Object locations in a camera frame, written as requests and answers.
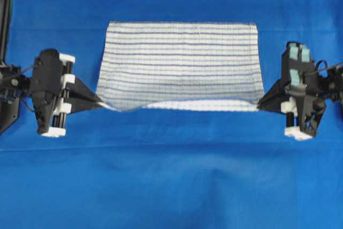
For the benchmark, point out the blue table cloth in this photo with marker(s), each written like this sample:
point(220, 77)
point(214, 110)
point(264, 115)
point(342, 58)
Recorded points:
point(159, 168)

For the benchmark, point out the white blue-striped towel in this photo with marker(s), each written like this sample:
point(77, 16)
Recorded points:
point(204, 66)

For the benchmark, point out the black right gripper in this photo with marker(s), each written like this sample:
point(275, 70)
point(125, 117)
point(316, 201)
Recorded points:
point(297, 93)

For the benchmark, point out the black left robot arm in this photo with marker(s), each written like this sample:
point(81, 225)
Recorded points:
point(14, 90)

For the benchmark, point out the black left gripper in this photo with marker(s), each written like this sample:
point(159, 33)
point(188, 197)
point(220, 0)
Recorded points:
point(52, 74)

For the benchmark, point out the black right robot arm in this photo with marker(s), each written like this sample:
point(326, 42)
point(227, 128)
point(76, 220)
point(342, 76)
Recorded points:
point(330, 83)

